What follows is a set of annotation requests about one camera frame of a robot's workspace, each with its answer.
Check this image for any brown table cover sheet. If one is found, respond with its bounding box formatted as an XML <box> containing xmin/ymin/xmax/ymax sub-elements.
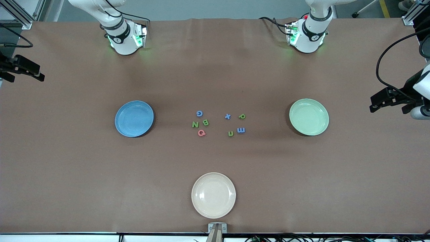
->
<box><xmin>0</xmin><ymin>17</ymin><xmax>430</xmax><ymax>234</ymax></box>

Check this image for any black left base cable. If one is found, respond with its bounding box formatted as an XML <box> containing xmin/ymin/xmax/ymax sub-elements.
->
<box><xmin>259</xmin><ymin>16</ymin><xmax>291</xmax><ymax>36</ymax></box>

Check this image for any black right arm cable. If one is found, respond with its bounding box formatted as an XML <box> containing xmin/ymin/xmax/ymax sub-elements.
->
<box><xmin>0</xmin><ymin>24</ymin><xmax>33</xmax><ymax>48</ymax></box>

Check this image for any grey camera mounting post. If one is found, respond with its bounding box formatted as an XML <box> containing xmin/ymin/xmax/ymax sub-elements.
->
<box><xmin>207</xmin><ymin>223</ymin><xmax>227</xmax><ymax>242</ymax></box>

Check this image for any black right base cable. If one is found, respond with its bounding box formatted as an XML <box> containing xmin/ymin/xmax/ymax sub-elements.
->
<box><xmin>101</xmin><ymin>0</ymin><xmax>151</xmax><ymax>24</ymax></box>

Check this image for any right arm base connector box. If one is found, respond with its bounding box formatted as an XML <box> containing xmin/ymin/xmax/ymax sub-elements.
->
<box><xmin>133</xmin><ymin>22</ymin><xmax>148</xmax><ymax>48</ymax></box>

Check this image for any green plate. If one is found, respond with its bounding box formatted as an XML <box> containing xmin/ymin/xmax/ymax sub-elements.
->
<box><xmin>289</xmin><ymin>98</ymin><xmax>330</xmax><ymax>136</ymax></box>

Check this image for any blue plate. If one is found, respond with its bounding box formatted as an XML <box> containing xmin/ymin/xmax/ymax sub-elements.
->
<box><xmin>115</xmin><ymin>100</ymin><xmax>155</xmax><ymax>137</ymax></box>

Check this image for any aluminium frame post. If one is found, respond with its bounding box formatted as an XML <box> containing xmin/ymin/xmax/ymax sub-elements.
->
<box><xmin>0</xmin><ymin>0</ymin><xmax>34</xmax><ymax>30</ymax></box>
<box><xmin>401</xmin><ymin>0</ymin><xmax>430</xmax><ymax>26</ymax></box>

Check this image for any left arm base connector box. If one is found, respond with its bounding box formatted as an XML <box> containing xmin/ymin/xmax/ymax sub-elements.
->
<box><xmin>285</xmin><ymin>21</ymin><xmax>300</xmax><ymax>46</ymax></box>

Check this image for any black base cable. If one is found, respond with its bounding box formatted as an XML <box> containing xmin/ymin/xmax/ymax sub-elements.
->
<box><xmin>101</xmin><ymin>0</ymin><xmax>151</xmax><ymax>24</ymax></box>
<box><xmin>259</xmin><ymin>16</ymin><xmax>291</xmax><ymax>36</ymax></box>

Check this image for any cream plate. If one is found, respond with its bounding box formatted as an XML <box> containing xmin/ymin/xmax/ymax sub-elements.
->
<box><xmin>191</xmin><ymin>172</ymin><xmax>236</xmax><ymax>219</ymax></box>

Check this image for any white stand leg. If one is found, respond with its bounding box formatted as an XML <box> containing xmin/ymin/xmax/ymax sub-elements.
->
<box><xmin>352</xmin><ymin>0</ymin><xmax>380</xmax><ymax>18</ymax></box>

